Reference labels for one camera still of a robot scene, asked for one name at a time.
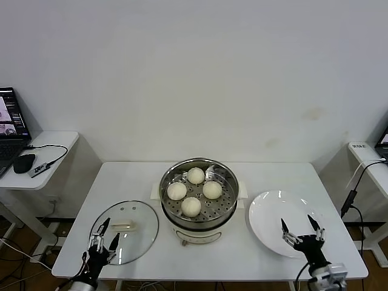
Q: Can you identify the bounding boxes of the perforated steel steamer basket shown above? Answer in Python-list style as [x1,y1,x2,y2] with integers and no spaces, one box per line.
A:
[159,156,239,227]

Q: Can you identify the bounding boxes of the thin black hub cable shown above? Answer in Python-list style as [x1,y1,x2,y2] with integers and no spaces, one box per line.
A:
[24,144,68,167]

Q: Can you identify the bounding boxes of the cream electric cooker pot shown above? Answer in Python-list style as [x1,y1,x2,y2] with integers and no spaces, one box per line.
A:
[150,180,248,247]

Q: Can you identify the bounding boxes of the white side desk with label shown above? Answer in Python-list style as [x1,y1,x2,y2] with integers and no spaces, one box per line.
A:
[346,141,388,267]

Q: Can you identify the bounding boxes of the white round plate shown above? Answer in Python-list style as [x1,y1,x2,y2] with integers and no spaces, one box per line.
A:
[249,190,325,258]

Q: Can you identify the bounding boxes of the round glass lid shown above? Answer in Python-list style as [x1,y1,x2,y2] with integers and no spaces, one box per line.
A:
[90,199,159,266]

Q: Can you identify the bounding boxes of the white floor cable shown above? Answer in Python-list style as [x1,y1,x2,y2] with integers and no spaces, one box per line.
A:
[0,238,54,270]

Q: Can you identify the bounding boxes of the black computer mouse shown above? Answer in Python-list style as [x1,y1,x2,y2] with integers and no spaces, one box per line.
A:
[12,153,36,175]

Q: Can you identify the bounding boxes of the white flat cable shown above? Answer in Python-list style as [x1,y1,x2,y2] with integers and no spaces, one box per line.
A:
[345,156,386,190]

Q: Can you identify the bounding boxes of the white side desk with mouse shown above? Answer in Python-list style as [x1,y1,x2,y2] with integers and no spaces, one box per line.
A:
[0,130,80,258]

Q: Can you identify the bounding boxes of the grey usb hub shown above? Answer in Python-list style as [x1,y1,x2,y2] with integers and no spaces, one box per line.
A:
[26,162,52,179]

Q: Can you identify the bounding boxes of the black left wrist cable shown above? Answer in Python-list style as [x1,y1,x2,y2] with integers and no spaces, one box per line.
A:
[65,251,92,287]

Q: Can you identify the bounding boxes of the dark laptop showing only edge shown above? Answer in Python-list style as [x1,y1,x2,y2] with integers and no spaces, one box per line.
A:
[373,122,388,160]

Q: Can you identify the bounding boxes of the black power adapter cable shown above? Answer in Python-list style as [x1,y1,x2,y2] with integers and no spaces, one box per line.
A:
[339,159,388,251]

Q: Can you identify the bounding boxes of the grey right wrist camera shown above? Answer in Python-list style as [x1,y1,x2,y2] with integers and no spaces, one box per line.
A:
[313,263,349,287]

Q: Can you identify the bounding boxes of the white cables under table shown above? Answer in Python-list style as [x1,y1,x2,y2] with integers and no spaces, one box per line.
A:
[133,281,171,291]

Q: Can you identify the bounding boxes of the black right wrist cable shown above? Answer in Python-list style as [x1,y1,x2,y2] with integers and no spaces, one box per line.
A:
[295,262,313,291]

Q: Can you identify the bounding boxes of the black laptop with lit screen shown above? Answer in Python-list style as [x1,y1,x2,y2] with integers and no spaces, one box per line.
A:
[0,87,32,178]

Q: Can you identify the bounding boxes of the white steamed baozi bun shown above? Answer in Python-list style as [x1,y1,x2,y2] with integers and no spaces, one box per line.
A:
[167,181,187,200]
[187,167,206,185]
[202,181,223,200]
[181,196,202,216]

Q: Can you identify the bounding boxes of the black floor cable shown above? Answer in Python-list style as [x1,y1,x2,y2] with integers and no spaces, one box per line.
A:
[0,236,31,291]

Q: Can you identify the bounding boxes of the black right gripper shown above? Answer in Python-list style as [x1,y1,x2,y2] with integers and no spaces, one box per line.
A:
[280,214,333,270]

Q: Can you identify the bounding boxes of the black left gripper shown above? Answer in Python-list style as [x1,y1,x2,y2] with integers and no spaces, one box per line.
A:
[85,217,121,282]

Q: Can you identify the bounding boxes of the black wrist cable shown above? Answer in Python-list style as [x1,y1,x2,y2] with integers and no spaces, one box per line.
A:
[295,262,313,291]
[65,251,92,287]

